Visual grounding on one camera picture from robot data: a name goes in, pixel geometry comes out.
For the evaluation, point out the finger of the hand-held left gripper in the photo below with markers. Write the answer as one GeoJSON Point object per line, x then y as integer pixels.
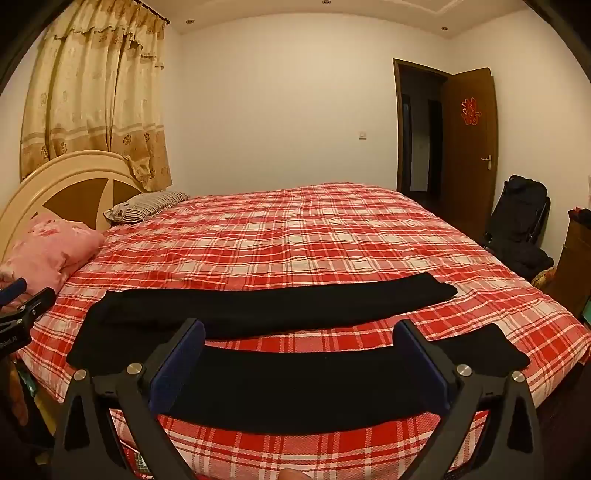
{"type": "Point", "coordinates": [11, 290]}
{"type": "Point", "coordinates": [34, 307]}

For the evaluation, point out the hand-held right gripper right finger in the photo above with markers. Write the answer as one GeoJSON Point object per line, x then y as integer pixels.
{"type": "Point", "coordinates": [422, 364]}

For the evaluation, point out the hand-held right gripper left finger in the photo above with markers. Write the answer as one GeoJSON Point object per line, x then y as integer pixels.
{"type": "Point", "coordinates": [178, 369]}

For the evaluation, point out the black pants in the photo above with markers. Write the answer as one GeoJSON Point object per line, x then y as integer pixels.
{"type": "Point", "coordinates": [277, 304]}

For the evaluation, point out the pink pillow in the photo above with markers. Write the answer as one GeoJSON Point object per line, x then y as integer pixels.
{"type": "Point", "coordinates": [46, 249]}

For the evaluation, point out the cream wooden headboard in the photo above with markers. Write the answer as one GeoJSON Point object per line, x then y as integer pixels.
{"type": "Point", "coordinates": [69, 175]}

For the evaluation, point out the colourful cloth bundle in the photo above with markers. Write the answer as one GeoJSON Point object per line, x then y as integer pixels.
{"type": "Point", "coordinates": [542, 278]}

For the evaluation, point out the grey striped pillow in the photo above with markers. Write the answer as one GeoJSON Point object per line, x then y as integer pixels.
{"type": "Point", "coordinates": [147, 203]}

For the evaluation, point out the red plaid bed sheet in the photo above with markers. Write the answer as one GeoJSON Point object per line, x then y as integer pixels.
{"type": "Point", "coordinates": [323, 230]}

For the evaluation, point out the black folding stroller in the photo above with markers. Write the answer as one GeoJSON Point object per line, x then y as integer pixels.
{"type": "Point", "coordinates": [517, 217]}

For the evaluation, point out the brown wooden door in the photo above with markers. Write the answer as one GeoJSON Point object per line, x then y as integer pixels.
{"type": "Point", "coordinates": [466, 184]}

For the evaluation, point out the wooden cabinet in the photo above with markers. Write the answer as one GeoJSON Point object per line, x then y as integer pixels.
{"type": "Point", "coordinates": [577, 258]}

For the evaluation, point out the beige floral curtain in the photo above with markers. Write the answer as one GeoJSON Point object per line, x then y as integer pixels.
{"type": "Point", "coordinates": [92, 92]}

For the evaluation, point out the red paper door decoration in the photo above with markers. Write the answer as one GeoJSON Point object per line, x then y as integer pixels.
{"type": "Point", "coordinates": [470, 110]}

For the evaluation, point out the brown door frame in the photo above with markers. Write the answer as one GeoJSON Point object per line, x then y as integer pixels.
{"type": "Point", "coordinates": [396, 115]}

